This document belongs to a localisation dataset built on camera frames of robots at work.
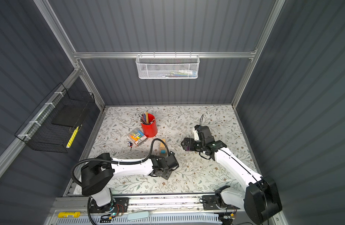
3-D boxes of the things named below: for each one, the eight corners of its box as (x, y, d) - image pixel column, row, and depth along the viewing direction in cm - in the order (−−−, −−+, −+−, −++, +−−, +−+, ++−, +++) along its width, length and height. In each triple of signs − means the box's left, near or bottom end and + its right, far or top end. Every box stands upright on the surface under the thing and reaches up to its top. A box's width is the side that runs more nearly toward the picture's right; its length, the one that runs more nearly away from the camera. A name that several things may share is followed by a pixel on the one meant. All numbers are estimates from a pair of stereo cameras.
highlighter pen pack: (137, 145, 99) (136, 144, 97) (129, 136, 103) (129, 135, 102) (147, 138, 102) (147, 136, 101) (140, 130, 107) (139, 128, 106)
